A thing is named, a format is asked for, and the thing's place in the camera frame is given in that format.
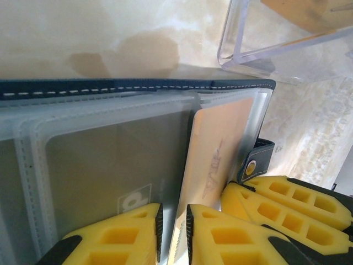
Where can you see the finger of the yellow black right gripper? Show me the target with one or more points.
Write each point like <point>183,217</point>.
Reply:
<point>303,198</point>
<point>275,218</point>

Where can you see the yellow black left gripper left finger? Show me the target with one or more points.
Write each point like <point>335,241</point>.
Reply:
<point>115,237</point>

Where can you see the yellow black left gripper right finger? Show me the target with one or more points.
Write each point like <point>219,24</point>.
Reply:
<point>226,240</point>

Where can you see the dark grey card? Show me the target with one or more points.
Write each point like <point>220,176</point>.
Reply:
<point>110,165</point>

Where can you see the gold VIP card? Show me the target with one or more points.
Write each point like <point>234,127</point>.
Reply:
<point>218,132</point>

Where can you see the navy leather card holder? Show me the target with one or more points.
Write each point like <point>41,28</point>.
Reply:
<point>138,82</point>

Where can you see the gold plastic card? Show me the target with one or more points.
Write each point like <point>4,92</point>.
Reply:
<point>303,13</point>

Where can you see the clear acrylic box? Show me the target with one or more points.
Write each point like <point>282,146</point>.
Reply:
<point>275,49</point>

